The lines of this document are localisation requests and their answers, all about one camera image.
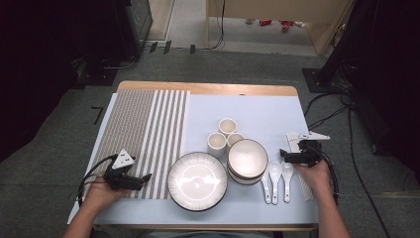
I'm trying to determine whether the hanging black cable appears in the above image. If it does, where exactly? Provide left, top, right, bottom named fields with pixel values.
left=211, top=0, right=227, bottom=51

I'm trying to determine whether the black curtain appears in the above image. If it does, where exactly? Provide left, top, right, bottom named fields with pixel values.
left=321, top=0, right=420, bottom=182
left=0, top=0, right=133, bottom=163

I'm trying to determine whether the white ceramic cup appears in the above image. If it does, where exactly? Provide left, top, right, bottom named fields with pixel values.
left=226, top=132, right=246, bottom=153
left=218, top=117, right=239, bottom=137
left=206, top=132, right=228, bottom=159

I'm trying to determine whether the row of white chopsticks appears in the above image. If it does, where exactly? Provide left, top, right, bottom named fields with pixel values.
left=285, top=132, right=315, bottom=202

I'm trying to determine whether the white plate with dark rim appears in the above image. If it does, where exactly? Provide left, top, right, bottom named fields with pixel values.
left=166, top=151, right=229, bottom=213

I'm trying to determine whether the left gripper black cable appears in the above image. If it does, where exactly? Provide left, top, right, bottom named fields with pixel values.
left=77, top=153, right=118, bottom=207

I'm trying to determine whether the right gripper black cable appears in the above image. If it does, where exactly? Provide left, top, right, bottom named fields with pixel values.
left=310, top=145, right=341, bottom=206

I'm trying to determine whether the black stand base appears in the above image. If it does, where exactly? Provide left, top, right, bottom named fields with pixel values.
left=301, top=66, right=346, bottom=94
left=73, top=58, right=120, bottom=90

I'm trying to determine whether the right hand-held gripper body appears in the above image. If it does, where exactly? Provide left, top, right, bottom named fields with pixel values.
left=297, top=131, right=331, bottom=169

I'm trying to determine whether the white ceramic spoon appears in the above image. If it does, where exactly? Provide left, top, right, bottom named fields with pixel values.
left=267, top=161, right=283, bottom=206
left=280, top=161, right=295, bottom=204
left=261, top=170, right=272, bottom=205

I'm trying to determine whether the person's left hand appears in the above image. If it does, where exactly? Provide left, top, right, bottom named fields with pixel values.
left=82, top=178, right=133, bottom=216

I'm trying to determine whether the brown white striped placemat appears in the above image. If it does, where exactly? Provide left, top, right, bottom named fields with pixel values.
left=81, top=88, right=191, bottom=200

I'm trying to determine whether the pale blue table sheet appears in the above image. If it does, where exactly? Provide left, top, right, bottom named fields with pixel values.
left=67, top=93, right=320, bottom=226

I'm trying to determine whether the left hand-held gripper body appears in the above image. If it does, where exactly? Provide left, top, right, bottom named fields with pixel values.
left=103, top=148, right=145, bottom=191

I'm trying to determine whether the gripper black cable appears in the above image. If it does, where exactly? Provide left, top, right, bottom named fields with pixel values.
left=77, top=153, right=118, bottom=207
left=310, top=145, right=341, bottom=206

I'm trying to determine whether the person's clothing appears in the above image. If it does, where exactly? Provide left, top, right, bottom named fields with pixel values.
left=142, top=230, right=273, bottom=238

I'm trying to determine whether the black floor cable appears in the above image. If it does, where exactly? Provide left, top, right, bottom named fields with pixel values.
left=303, top=92, right=351, bottom=117
left=102, top=56, right=139, bottom=71
left=307, top=104, right=351, bottom=131
left=347, top=104, right=394, bottom=238

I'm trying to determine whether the black equipment case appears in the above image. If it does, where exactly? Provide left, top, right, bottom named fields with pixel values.
left=113, top=0, right=155, bottom=60

